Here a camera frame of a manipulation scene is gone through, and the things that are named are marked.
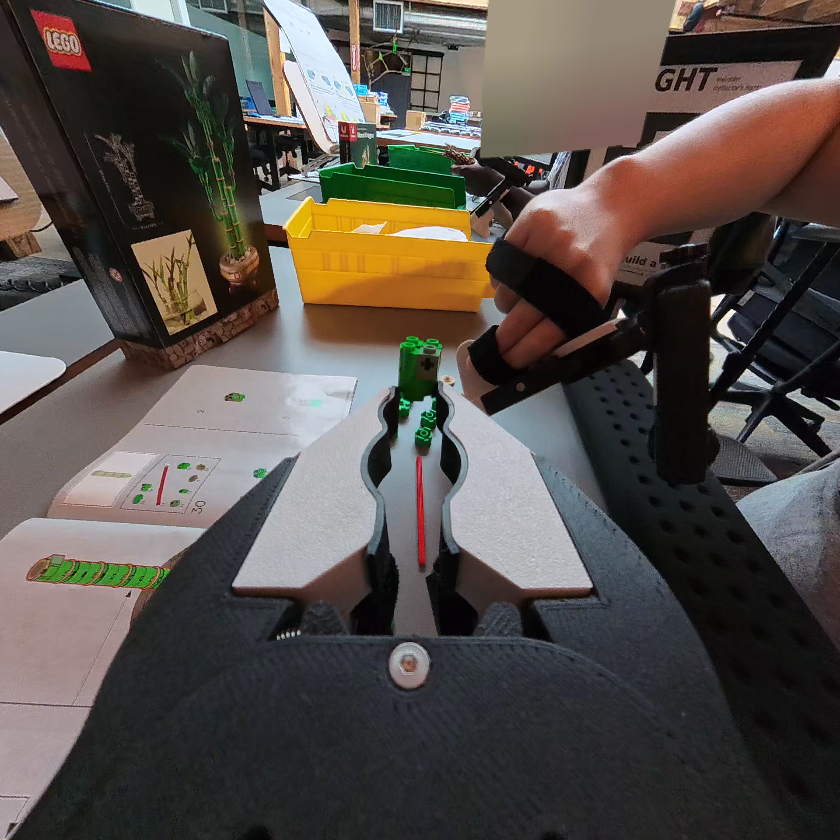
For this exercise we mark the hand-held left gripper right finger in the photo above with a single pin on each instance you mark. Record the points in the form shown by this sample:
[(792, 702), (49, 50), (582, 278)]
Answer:
[(518, 525)]

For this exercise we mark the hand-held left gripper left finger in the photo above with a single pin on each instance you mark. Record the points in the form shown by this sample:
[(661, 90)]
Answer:
[(315, 518)]

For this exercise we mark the green round brick piece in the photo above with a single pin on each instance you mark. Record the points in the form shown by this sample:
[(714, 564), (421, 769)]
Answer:
[(420, 371)]

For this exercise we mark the person's right forearm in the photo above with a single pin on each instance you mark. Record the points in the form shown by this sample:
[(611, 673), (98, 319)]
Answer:
[(722, 170)]

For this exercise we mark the grey desk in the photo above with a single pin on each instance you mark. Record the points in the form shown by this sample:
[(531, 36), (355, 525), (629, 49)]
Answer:
[(328, 334)]

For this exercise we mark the person's right hand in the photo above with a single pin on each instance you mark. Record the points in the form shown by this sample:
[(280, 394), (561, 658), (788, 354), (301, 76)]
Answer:
[(577, 229)]

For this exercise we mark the red thin rod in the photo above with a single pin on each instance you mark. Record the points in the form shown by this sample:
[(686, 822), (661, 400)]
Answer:
[(421, 512)]

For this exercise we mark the black office chair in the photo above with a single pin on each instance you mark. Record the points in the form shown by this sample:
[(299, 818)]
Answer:
[(774, 341)]

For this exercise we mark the cluster of green round bricks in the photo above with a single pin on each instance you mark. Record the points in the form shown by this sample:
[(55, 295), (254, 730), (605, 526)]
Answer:
[(428, 418)]

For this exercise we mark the instruction booklet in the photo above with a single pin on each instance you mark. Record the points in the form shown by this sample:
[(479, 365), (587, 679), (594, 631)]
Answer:
[(197, 426)]

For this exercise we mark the person in grey shirt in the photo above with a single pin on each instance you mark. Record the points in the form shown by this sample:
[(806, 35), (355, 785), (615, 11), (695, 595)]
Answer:
[(787, 525)]

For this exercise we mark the black dimpled wrist rest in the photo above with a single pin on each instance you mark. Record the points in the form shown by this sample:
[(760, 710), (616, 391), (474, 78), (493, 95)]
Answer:
[(722, 623)]

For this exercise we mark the yellow plastic bin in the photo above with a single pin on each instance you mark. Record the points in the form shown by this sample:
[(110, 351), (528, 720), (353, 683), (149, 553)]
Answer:
[(394, 275)]

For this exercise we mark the clear plastic bag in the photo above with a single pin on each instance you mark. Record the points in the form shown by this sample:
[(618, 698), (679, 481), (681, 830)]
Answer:
[(426, 233)]

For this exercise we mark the black framed marker sign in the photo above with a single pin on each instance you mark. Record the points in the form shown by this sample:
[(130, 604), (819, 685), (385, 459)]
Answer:
[(722, 82)]

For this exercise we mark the white rounded pad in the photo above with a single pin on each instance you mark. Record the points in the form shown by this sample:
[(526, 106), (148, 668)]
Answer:
[(26, 380)]

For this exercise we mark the green plastic bin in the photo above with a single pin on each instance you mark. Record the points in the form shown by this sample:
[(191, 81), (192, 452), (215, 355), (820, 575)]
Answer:
[(420, 157), (394, 187)]

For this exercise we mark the small dark set box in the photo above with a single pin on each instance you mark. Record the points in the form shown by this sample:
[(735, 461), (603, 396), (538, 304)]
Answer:
[(358, 144)]

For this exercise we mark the black bamboo set box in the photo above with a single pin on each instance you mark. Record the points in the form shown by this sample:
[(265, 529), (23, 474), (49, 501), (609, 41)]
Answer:
[(131, 164)]

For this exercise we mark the white poster board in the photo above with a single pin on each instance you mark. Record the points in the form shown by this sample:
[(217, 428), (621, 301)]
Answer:
[(315, 65)]

